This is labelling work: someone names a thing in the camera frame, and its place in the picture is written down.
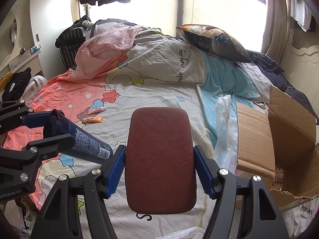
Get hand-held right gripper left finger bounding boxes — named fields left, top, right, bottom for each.
left=30, top=144, right=127, bottom=239

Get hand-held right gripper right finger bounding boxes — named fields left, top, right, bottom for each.
left=193, top=145, right=291, bottom=239

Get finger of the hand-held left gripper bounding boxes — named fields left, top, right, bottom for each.
left=0, top=133, right=75, bottom=170
left=0, top=100, right=63, bottom=135

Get dark blue bottle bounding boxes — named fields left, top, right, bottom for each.
left=43, top=110, right=114, bottom=159

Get brown quilted case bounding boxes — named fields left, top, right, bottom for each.
left=125, top=107, right=197, bottom=215

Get brown cardboard box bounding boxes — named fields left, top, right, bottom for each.
left=235, top=85, right=319, bottom=212

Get crumpled clear plastic bag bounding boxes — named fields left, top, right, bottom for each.
left=20, top=75, right=48, bottom=105

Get black cloth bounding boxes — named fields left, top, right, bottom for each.
left=2, top=67, right=32, bottom=101

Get cream bedside cabinet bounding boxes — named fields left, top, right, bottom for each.
left=0, top=46, right=41, bottom=80

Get black striped suitcase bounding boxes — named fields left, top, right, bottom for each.
left=55, top=15, right=91, bottom=71

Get star printed bed sheet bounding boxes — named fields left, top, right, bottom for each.
left=5, top=68, right=275, bottom=239

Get white plastic bag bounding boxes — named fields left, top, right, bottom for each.
left=293, top=199, right=319, bottom=232

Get crumpled printed quilt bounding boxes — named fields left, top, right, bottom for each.
left=75, top=19, right=207, bottom=85

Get dark blue blanket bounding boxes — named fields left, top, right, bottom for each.
left=245, top=50, right=319, bottom=125

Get dark printed pillow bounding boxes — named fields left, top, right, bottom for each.
left=176, top=24, right=253, bottom=63

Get cream carved headboard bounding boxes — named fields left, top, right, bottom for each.
left=282, top=32, right=319, bottom=90

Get beige curtain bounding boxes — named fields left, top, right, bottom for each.
left=260, top=0, right=294, bottom=55

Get white hanging clothes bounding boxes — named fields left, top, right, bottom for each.
left=290, top=0, right=313, bottom=32

